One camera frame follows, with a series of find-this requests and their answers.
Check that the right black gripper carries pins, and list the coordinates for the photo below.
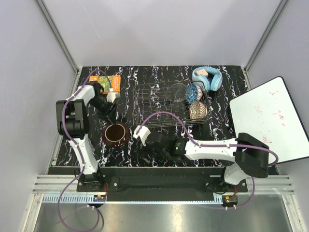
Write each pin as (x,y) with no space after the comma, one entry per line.
(142,151)

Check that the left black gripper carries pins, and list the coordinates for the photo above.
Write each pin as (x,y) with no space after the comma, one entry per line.
(110,114)

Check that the red floral plate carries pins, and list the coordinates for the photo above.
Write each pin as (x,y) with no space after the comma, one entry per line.
(116,135)

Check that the wire dish rack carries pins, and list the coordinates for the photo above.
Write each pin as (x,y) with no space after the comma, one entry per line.
(150,98)

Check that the beige patterned bowl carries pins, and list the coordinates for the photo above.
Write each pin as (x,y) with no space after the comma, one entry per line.
(197,110)

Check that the clear glass bowl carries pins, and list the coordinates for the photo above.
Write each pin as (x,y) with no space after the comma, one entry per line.
(176,92)

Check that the blue triangle pattern bowl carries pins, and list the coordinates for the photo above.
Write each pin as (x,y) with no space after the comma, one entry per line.
(193,93)

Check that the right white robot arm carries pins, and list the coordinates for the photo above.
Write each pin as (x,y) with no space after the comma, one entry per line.
(248,155)

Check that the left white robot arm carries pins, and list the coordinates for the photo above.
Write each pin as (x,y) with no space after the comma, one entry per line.
(73,124)

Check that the orange book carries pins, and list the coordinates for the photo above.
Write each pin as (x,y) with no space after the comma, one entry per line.
(108,82)

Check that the clear drinking glass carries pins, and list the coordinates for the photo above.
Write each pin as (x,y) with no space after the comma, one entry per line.
(92,147)

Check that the pink cube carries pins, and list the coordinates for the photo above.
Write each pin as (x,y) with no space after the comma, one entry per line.
(202,72)

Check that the light blue headphones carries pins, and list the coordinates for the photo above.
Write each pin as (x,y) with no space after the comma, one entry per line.
(212,82)

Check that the white whiteboard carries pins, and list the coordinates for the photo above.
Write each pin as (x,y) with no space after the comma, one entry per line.
(267,112)

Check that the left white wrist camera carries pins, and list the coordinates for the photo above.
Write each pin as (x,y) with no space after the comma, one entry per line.
(112,95)

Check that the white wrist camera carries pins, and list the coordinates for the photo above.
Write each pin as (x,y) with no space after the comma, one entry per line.
(112,95)
(142,133)

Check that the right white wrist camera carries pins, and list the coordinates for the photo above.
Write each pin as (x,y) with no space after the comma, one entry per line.
(142,133)

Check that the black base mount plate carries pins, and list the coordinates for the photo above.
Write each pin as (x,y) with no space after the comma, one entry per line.
(117,179)

